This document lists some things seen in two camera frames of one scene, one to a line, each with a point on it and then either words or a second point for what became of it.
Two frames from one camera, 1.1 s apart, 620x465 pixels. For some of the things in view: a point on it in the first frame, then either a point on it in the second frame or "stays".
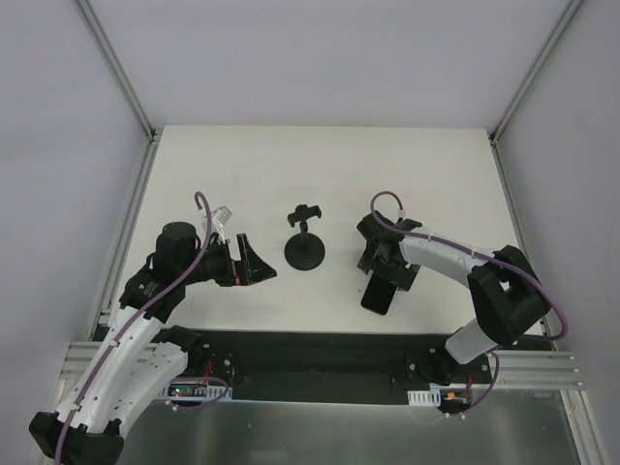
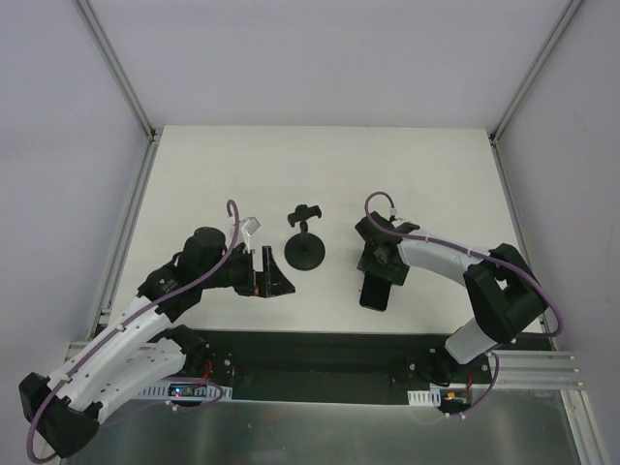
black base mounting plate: [329, 366] stays
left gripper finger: [250, 260] to [275, 281]
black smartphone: [379, 294] stays
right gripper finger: [373, 259] stays
